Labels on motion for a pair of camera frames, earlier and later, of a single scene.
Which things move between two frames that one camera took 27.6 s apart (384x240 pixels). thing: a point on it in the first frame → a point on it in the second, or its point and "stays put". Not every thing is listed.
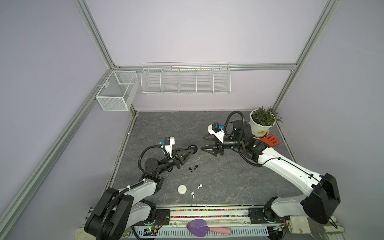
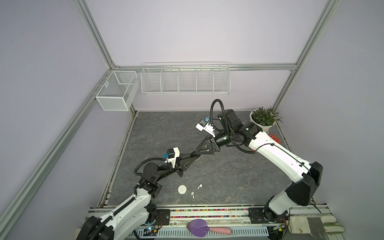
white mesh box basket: x=117 y=92 stays put
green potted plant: x=265 y=117 stays put
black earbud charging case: x=193 y=147 → x=194 y=155
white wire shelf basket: x=186 y=78 stays put
